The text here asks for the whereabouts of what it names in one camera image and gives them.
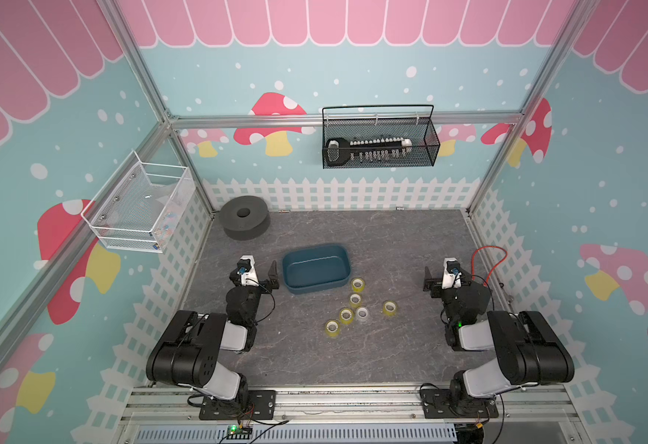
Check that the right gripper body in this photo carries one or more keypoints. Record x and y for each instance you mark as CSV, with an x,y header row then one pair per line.
x,y
438,284

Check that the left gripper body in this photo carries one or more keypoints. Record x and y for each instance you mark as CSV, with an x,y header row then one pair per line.
x,y
265,285

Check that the yellow tape roll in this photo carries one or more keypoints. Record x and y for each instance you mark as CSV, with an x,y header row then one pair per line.
x,y
357,285
389,308
346,316
355,300
332,328

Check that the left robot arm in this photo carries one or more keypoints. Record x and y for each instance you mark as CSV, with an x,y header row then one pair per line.
x,y
187,353

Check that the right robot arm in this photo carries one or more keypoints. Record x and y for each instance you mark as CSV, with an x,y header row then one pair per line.
x,y
527,351

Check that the teal plastic storage box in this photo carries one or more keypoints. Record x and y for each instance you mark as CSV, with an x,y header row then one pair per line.
x,y
316,268

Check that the dark grey filament spool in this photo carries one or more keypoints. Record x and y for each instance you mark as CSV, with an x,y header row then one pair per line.
x,y
245,218

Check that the black socket holder tool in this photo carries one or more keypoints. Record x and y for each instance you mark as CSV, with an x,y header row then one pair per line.
x,y
339,151

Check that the green circuit board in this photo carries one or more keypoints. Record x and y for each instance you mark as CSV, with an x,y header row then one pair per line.
x,y
240,431

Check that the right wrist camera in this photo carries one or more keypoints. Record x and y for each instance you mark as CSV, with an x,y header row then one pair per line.
x,y
451,274

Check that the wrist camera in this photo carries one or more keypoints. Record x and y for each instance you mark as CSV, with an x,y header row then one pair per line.
x,y
246,273
451,274

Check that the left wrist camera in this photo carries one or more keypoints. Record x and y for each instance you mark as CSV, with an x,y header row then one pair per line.
x,y
246,273

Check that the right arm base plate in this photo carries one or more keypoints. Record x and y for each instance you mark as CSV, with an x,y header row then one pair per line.
x,y
448,404

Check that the white wire mesh basket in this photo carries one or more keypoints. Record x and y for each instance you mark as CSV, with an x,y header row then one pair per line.
x,y
141,206

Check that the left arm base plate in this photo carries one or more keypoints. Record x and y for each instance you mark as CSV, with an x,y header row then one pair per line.
x,y
255,404

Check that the black wire mesh basket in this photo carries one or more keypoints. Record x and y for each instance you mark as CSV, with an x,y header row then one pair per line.
x,y
379,136

